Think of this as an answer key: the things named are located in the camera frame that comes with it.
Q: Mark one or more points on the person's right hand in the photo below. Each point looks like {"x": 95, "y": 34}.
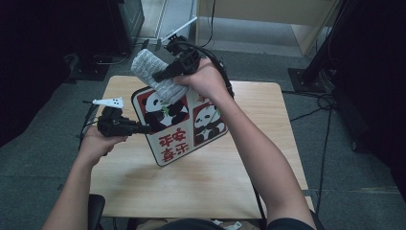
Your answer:
{"x": 206, "y": 78}

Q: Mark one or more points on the light wooden desk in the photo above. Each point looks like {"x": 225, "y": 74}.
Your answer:
{"x": 271, "y": 11}

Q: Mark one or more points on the black flat stand base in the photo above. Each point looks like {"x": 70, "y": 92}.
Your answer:
{"x": 89, "y": 72}

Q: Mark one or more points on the person's dark shirt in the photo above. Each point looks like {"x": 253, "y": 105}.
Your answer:
{"x": 191, "y": 225}

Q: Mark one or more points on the black chair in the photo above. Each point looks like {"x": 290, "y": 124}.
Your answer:
{"x": 95, "y": 211}

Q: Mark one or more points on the black metal stand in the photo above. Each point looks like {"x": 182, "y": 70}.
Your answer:
{"x": 311, "y": 81}

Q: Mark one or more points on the small white object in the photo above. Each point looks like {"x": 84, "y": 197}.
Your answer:
{"x": 234, "y": 226}

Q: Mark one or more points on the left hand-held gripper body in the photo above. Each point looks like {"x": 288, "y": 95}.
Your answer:
{"x": 115, "y": 126}

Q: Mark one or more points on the grey fluffy towel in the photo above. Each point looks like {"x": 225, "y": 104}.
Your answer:
{"x": 146, "y": 65}

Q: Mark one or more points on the black curtain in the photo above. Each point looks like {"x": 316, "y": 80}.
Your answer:
{"x": 376, "y": 96}
{"x": 38, "y": 64}

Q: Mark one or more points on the person's left hand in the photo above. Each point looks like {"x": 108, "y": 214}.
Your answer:
{"x": 95, "y": 147}

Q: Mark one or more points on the black computer tower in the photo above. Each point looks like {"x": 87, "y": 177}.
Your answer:
{"x": 127, "y": 25}

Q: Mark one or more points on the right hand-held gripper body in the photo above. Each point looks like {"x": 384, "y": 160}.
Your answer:
{"x": 188, "y": 59}

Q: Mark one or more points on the panda sign board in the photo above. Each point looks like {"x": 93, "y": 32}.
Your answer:
{"x": 178, "y": 143}

